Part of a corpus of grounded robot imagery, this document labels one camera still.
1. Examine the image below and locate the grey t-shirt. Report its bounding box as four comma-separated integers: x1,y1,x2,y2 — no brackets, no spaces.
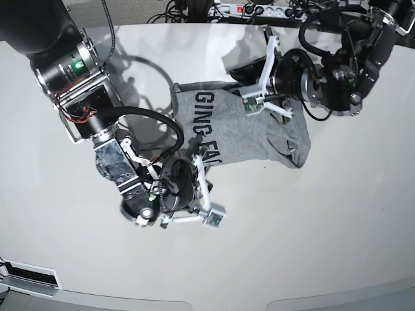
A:
171,81,311,168

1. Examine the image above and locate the white power strip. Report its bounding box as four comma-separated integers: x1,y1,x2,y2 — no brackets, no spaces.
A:
207,1,317,22

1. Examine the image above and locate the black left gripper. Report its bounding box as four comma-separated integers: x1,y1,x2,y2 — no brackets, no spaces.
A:
228,49,320,107

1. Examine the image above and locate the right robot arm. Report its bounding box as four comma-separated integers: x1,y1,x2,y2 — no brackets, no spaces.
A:
1,1,210,227

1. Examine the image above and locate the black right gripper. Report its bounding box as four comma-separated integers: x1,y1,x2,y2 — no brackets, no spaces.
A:
160,158,198,214

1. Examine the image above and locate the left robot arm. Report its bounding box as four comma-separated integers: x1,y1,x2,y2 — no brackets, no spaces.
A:
230,1,414,120

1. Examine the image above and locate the white slotted bracket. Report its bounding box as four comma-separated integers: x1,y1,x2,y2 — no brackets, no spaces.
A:
1,259,62,297

